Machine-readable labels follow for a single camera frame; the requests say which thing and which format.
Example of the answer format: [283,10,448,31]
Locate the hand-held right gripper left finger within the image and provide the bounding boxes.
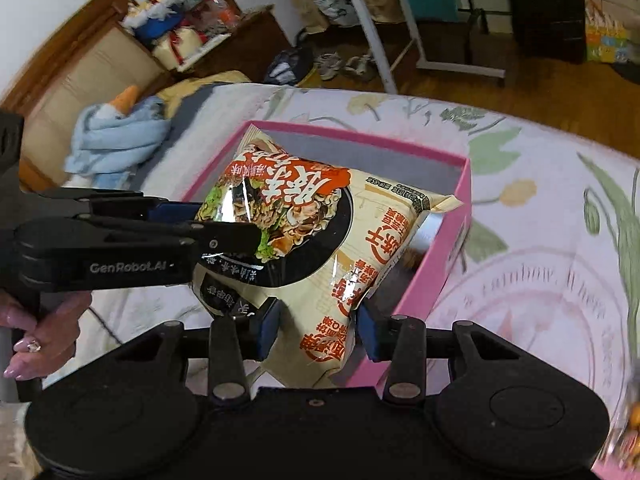
[107,297,279,407]

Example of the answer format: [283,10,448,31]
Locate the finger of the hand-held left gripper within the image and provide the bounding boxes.
[75,215,267,262]
[40,187,202,224]

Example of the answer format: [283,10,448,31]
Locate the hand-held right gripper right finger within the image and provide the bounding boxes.
[355,300,528,405]

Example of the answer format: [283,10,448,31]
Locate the pink cardboard box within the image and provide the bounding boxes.
[181,120,473,402]

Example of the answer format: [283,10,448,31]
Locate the beige instant noodle packet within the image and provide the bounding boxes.
[190,122,463,391]

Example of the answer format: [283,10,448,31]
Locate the person's left hand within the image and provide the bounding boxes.
[0,290,94,381]

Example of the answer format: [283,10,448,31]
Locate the light blue towel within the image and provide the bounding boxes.
[65,95,167,184]

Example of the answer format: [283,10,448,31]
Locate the plush goose toy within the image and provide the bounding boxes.
[97,85,141,122]

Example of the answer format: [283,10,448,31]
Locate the yellow pillow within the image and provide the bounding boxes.
[157,71,252,117]

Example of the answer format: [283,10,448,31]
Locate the floral bedsheet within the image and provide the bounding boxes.
[90,85,640,480]

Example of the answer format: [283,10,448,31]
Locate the wooden headboard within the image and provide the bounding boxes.
[0,0,177,192]

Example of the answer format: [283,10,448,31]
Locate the black bag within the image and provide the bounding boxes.
[263,49,317,87]

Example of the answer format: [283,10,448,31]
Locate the wooden nightstand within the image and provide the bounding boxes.
[189,4,292,79]

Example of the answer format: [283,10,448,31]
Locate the red snack bag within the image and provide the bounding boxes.
[197,0,242,36]

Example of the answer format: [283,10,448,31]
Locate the grey sneaker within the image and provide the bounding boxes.
[345,52,379,84]
[315,52,344,81]

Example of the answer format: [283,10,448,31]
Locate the tan cardboard bag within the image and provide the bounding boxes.
[287,0,332,34]

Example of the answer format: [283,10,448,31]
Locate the rolling wooden side desk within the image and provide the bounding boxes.
[344,0,507,94]

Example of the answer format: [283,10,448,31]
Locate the white and blue bag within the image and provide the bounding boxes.
[317,0,359,27]

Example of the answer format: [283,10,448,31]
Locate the black suitcase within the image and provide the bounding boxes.
[502,0,587,64]

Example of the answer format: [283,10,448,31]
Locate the colourful gift bag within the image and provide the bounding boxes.
[584,0,633,64]

